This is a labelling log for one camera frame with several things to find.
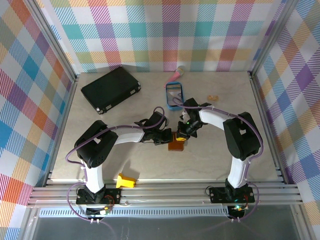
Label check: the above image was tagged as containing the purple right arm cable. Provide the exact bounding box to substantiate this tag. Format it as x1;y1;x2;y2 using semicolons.
171;96;265;223

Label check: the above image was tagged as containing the black hard case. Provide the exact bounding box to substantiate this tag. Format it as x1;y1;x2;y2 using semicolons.
80;66;142;115

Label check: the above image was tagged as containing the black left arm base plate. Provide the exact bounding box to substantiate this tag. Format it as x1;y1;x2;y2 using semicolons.
75;187;123;205

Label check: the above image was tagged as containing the brown leather card holder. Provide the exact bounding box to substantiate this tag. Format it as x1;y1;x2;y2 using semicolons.
167;131;188;152

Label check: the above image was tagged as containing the pink toy microphone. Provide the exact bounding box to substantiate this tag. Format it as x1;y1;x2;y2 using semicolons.
166;65;186;83

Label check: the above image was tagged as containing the blue oval tray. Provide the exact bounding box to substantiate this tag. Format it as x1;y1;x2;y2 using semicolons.
164;81;187;111

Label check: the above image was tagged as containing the aluminium frame post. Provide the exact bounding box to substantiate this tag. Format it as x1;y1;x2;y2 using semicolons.
23;0;81;85
247;0;301;78

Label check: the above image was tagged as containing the grey slotted cable duct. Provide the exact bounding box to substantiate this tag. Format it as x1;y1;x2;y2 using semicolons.
38;208;231;218

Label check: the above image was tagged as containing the aluminium side rail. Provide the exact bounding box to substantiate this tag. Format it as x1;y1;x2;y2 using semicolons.
43;74;81;187
248;71;292;186

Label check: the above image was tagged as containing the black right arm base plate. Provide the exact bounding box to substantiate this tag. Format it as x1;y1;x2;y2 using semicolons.
208;186;256;204

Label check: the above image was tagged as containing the aluminium frame rail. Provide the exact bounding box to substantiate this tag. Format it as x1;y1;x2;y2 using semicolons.
24;181;305;208

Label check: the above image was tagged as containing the black controller board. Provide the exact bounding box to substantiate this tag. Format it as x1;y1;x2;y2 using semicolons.
227;204;249;216
85;205;113;216

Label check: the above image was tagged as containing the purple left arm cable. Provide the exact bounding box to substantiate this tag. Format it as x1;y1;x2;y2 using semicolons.
65;106;167;223

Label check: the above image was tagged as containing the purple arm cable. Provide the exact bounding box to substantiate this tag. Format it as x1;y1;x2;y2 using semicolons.
171;96;265;223
65;106;167;223

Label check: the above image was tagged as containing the yellow plastic part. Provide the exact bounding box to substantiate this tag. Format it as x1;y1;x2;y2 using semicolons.
116;172;137;189

